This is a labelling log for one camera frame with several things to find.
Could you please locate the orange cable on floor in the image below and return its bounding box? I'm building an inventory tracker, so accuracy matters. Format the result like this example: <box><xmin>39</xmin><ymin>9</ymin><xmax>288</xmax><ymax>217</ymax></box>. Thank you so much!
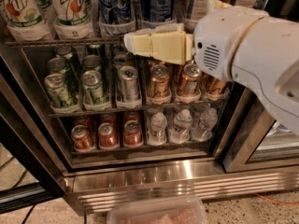
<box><xmin>255</xmin><ymin>192</ymin><xmax>299</xmax><ymax>207</ymax></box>

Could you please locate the middle wire shelf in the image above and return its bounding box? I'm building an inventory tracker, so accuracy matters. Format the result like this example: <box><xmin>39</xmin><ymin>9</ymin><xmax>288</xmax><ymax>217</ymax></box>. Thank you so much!
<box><xmin>49</xmin><ymin>99</ymin><xmax>226</xmax><ymax>118</ymax></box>

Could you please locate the top wire shelf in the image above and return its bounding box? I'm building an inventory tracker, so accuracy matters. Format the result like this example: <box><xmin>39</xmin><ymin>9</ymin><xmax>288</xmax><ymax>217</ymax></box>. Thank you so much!
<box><xmin>5</xmin><ymin>35</ymin><xmax>123</xmax><ymax>48</ymax></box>

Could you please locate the front left gold can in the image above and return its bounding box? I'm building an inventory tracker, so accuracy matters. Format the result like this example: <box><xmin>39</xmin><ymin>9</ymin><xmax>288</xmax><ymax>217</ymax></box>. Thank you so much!
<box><xmin>147</xmin><ymin>64</ymin><xmax>171</xmax><ymax>105</ymax></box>

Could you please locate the silver can middle shelf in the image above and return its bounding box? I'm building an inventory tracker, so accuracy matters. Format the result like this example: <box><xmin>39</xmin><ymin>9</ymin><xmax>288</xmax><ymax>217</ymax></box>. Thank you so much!
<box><xmin>116</xmin><ymin>65</ymin><xmax>142</xmax><ymax>108</ymax></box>

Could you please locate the steel fridge base grille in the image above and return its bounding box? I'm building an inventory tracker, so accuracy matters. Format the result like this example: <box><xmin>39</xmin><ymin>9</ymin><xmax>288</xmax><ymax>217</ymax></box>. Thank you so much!
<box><xmin>64</xmin><ymin>160</ymin><xmax>299</xmax><ymax>216</ymax></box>

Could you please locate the open fridge door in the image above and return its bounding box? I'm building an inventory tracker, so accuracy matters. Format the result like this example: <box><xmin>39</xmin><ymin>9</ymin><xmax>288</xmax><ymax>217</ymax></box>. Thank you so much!
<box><xmin>0</xmin><ymin>76</ymin><xmax>66</xmax><ymax>214</ymax></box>

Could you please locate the left red can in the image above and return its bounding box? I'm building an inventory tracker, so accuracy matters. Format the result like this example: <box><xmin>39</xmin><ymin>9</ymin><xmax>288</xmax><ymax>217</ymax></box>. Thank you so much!
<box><xmin>71</xmin><ymin>125</ymin><xmax>95</xmax><ymax>152</ymax></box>

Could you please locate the dark blue pepsi can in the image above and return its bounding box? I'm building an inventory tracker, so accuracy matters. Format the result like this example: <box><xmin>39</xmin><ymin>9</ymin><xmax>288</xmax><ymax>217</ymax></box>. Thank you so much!
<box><xmin>140</xmin><ymin>0</ymin><xmax>175</xmax><ymax>28</ymax></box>

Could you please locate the front left green can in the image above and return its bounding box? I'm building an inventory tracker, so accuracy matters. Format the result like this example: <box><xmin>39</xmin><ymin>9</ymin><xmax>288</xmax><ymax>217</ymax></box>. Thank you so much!
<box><xmin>44</xmin><ymin>73</ymin><xmax>79</xmax><ymax>114</ymax></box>

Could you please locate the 7up can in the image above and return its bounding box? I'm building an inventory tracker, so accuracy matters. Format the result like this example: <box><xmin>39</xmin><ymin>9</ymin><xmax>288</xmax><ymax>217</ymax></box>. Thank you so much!
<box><xmin>52</xmin><ymin>0</ymin><xmax>94</xmax><ymax>39</ymax></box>
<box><xmin>1</xmin><ymin>0</ymin><xmax>49</xmax><ymax>41</ymax></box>

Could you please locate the left front 7up can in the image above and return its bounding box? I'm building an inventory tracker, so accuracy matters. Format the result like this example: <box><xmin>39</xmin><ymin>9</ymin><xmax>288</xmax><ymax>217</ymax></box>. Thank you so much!
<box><xmin>1</xmin><ymin>0</ymin><xmax>49</xmax><ymax>41</ymax></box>

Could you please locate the middle red can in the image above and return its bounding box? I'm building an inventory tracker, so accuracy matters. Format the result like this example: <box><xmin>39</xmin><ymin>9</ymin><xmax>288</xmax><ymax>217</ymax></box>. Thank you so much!
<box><xmin>98</xmin><ymin>122</ymin><xmax>119</xmax><ymax>150</ymax></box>

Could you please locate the right water bottle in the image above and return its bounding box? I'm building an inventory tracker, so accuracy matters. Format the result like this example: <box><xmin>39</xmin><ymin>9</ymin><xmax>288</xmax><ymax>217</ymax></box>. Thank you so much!
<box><xmin>192</xmin><ymin>107</ymin><xmax>218</xmax><ymax>142</ymax></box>

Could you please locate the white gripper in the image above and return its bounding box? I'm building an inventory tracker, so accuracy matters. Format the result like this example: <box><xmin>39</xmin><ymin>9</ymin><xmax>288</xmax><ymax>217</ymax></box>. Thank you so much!
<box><xmin>123</xmin><ymin>0</ymin><xmax>269</xmax><ymax>81</ymax></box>

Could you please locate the front middle gold can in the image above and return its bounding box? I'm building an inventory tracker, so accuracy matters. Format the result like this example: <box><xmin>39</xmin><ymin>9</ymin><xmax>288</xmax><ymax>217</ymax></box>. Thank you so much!
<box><xmin>176</xmin><ymin>63</ymin><xmax>202</xmax><ymax>104</ymax></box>

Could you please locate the right red can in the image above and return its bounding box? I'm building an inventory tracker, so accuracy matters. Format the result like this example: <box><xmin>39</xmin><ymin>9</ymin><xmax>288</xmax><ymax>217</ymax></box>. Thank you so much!
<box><xmin>123</xmin><ymin>120</ymin><xmax>143</xmax><ymax>147</ymax></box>

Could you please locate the wire shelf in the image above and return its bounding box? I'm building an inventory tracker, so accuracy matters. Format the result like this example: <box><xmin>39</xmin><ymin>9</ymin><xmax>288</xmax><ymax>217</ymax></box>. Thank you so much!
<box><xmin>49</xmin><ymin>99</ymin><xmax>226</xmax><ymax>118</ymax></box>
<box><xmin>5</xmin><ymin>35</ymin><xmax>123</xmax><ymax>48</ymax></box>

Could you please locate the blue pepsi can with portrait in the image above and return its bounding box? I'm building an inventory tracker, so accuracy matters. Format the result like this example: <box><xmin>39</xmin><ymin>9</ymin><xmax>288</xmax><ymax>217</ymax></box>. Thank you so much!
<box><xmin>99</xmin><ymin>0</ymin><xmax>135</xmax><ymax>36</ymax></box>

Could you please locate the water bottle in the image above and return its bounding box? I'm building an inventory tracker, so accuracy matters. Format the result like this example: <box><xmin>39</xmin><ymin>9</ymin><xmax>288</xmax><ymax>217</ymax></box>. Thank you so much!
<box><xmin>192</xmin><ymin>107</ymin><xmax>218</xmax><ymax>142</ymax></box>
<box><xmin>149</xmin><ymin>112</ymin><xmax>167</xmax><ymax>146</ymax></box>
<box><xmin>170</xmin><ymin>109</ymin><xmax>192</xmax><ymax>144</ymax></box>

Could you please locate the red can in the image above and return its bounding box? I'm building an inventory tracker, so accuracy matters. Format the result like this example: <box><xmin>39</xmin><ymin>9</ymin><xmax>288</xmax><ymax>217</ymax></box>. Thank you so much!
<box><xmin>123</xmin><ymin>120</ymin><xmax>143</xmax><ymax>147</ymax></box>
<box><xmin>98</xmin><ymin>122</ymin><xmax>119</xmax><ymax>150</ymax></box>
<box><xmin>71</xmin><ymin>125</ymin><xmax>95</xmax><ymax>152</ymax></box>

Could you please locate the second row left green can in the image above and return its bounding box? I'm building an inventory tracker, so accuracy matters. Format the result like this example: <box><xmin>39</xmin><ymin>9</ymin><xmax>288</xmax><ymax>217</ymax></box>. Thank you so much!
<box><xmin>48</xmin><ymin>57</ymin><xmax>74</xmax><ymax>78</ymax></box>

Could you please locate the left water bottle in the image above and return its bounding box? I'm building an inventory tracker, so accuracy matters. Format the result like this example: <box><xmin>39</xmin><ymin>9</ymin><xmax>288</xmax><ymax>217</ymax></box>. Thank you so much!
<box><xmin>149</xmin><ymin>112</ymin><xmax>167</xmax><ymax>146</ymax></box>

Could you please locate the white can right of pepsi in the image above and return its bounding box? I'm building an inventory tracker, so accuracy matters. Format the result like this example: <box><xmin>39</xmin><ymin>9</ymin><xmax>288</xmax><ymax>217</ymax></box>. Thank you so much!
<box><xmin>179</xmin><ymin>0</ymin><xmax>207</xmax><ymax>31</ymax></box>

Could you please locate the front right gold can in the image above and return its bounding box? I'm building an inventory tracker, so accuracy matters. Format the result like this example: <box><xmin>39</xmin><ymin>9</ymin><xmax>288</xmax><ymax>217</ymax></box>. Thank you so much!
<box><xmin>204</xmin><ymin>76</ymin><xmax>228</xmax><ymax>101</ymax></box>

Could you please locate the middle water bottle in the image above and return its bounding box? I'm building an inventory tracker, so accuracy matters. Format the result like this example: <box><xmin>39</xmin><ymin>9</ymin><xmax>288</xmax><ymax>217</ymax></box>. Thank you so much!
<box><xmin>170</xmin><ymin>109</ymin><xmax>192</xmax><ymax>144</ymax></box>

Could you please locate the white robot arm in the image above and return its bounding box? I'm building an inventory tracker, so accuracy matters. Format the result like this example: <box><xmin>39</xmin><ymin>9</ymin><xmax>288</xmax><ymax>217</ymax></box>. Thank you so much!
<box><xmin>123</xmin><ymin>6</ymin><xmax>299</xmax><ymax>134</ymax></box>

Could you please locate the gold can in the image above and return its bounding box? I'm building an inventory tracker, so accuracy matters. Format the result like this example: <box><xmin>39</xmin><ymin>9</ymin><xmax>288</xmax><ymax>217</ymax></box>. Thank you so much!
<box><xmin>176</xmin><ymin>63</ymin><xmax>202</xmax><ymax>104</ymax></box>
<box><xmin>204</xmin><ymin>76</ymin><xmax>228</xmax><ymax>101</ymax></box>
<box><xmin>147</xmin><ymin>64</ymin><xmax>171</xmax><ymax>105</ymax></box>

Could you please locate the clear plastic container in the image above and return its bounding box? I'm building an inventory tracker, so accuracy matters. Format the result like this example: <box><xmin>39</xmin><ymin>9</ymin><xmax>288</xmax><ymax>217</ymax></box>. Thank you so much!
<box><xmin>107</xmin><ymin>195</ymin><xmax>208</xmax><ymax>224</ymax></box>

